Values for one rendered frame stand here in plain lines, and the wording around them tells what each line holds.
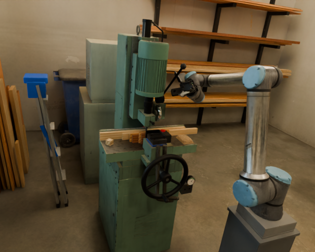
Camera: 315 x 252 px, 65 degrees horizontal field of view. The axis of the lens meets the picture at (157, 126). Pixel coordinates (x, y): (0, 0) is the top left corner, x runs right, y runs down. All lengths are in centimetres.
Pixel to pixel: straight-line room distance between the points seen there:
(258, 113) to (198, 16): 301
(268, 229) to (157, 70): 108
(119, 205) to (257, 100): 102
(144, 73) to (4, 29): 256
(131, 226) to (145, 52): 113
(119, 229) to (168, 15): 307
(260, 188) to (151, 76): 84
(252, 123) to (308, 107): 353
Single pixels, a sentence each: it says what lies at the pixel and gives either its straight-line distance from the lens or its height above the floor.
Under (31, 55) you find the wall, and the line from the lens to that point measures 372.
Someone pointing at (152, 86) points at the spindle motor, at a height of 127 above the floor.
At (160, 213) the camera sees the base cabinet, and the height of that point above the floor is 38.
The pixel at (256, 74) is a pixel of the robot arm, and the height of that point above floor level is 142.
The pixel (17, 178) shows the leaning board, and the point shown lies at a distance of 278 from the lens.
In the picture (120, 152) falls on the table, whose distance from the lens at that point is 144.
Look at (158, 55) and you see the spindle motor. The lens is 142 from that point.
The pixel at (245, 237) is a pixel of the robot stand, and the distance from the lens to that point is 170.
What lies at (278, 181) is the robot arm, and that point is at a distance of 153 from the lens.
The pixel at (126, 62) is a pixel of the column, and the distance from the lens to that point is 164.
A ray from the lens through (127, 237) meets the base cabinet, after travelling 187.
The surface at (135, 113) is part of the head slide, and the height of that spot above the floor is 104.
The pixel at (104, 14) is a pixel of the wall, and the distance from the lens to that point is 372.
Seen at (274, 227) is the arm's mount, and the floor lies 62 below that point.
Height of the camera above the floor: 159
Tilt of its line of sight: 22 degrees down
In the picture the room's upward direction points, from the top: 6 degrees clockwise
